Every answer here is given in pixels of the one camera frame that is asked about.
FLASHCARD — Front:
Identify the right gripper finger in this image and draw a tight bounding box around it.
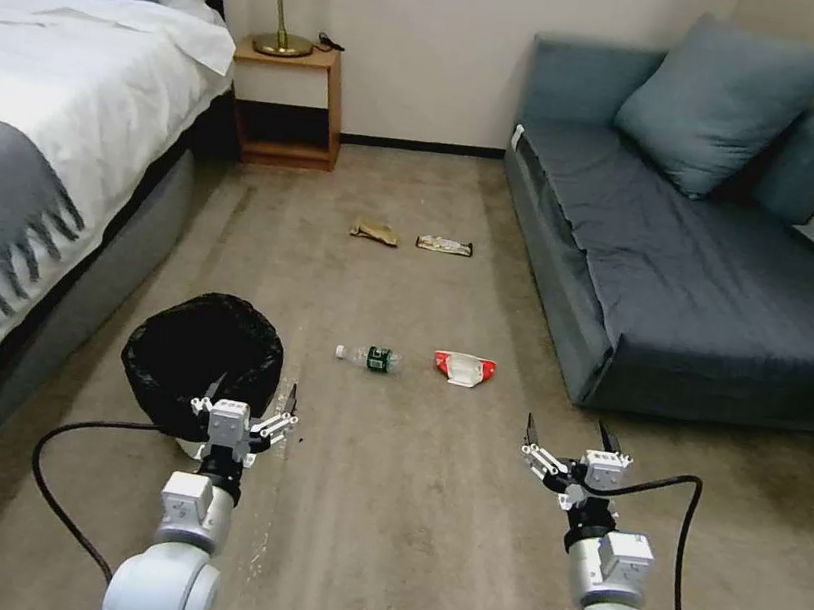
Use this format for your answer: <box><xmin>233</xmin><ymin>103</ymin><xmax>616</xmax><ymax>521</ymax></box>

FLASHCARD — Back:
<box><xmin>592</xmin><ymin>419</ymin><xmax>641</xmax><ymax>468</ymax></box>
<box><xmin>514</xmin><ymin>412</ymin><xmax>577</xmax><ymax>491</ymax></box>

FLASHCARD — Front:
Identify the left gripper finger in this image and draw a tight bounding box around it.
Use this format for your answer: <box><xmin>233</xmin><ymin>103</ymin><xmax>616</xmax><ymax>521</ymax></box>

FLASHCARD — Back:
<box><xmin>188</xmin><ymin>365</ymin><xmax>229</xmax><ymax>421</ymax></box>
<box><xmin>247</xmin><ymin>377</ymin><xmax>307</xmax><ymax>453</ymax></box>

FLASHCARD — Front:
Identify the trash bin with black bag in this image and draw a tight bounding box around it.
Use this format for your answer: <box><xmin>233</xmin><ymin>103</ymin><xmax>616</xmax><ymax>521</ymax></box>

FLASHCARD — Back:
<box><xmin>107</xmin><ymin>280</ymin><xmax>296</xmax><ymax>471</ymax></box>

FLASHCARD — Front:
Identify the red and white wrapper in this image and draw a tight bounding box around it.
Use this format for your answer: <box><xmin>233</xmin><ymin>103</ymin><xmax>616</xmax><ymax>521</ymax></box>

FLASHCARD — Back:
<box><xmin>428</xmin><ymin>347</ymin><xmax>499</xmax><ymax>393</ymax></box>

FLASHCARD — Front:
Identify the clear plastic bottle green label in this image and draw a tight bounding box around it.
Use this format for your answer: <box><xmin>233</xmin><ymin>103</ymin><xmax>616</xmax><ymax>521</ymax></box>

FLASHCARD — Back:
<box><xmin>333</xmin><ymin>338</ymin><xmax>408</xmax><ymax>380</ymax></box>

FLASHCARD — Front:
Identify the grey upholstered bed base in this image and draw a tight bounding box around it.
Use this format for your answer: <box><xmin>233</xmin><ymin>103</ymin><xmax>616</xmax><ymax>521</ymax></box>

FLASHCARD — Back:
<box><xmin>0</xmin><ymin>117</ymin><xmax>200</xmax><ymax>575</ymax></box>

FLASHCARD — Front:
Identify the blue fabric sofa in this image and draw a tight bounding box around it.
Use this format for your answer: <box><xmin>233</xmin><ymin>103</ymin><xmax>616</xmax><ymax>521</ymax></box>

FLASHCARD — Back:
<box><xmin>470</xmin><ymin>28</ymin><xmax>814</xmax><ymax>442</ymax></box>

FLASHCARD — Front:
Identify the crumpled brown paper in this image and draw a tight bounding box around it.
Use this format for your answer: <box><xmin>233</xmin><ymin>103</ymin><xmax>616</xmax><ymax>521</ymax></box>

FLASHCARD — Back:
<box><xmin>345</xmin><ymin>216</ymin><xmax>403</xmax><ymax>250</ymax></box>

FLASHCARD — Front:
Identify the dark snack bar wrapper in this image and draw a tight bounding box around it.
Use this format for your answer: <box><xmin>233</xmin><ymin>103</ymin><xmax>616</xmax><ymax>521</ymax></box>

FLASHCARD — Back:
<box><xmin>413</xmin><ymin>231</ymin><xmax>478</xmax><ymax>261</ymax></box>

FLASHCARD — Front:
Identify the black baseboard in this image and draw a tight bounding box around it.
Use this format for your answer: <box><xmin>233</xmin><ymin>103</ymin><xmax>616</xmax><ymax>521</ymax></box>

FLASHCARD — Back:
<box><xmin>338</xmin><ymin>125</ymin><xmax>511</xmax><ymax>169</ymax></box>

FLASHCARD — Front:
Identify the wooden nightstand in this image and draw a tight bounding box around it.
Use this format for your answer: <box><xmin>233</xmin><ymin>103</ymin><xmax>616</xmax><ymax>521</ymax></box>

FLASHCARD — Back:
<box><xmin>217</xmin><ymin>34</ymin><xmax>356</xmax><ymax>177</ymax></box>

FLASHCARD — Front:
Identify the blue square cushion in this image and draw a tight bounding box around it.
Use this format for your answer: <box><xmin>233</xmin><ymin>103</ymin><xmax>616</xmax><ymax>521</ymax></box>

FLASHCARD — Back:
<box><xmin>604</xmin><ymin>2</ymin><xmax>814</xmax><ymax>217</ymax></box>

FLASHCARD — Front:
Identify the white bed duvet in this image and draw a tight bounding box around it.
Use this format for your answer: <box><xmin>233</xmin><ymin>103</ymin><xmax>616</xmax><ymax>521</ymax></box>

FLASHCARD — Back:
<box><xmin>0</xmin><ymin>0</ymin><xmax>243</xmax><ymax>494</ymax></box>

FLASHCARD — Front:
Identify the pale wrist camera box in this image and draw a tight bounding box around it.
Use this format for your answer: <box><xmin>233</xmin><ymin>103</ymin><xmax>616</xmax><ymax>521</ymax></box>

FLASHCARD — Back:
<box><xmin>577</xmin><ymin>447</ymin><xmax>629</xmax><ymax>497</ymax></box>
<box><xmin>205</xmin><ymin>397</ymin><xmax>252</xmax><ymax>450</ymax></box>

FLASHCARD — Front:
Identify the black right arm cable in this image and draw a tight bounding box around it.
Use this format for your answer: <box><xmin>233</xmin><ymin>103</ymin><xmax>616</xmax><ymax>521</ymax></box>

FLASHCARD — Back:
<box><xmin>598</xmin><ymin>465</ymin><xmax>719</xmax><ymax>610</ymax></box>

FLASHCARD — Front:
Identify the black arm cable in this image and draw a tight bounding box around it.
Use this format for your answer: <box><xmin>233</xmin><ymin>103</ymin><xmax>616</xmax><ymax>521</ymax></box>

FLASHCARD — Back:
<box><xmin>17</xmin><ymin>407</ymin><xmax>210</xmax><ymax>593</ymax></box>
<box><xmin>598</xmin><ymin>465</ymin><xmax>719</xmax><ymax>610</ymax></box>

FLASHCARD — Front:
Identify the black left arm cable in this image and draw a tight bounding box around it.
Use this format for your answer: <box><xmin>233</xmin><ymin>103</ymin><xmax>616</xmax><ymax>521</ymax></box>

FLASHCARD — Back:
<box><xmin>17</xmin><ymin>407</ymin><xmax>210</xmax><ymax>593</ymax></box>

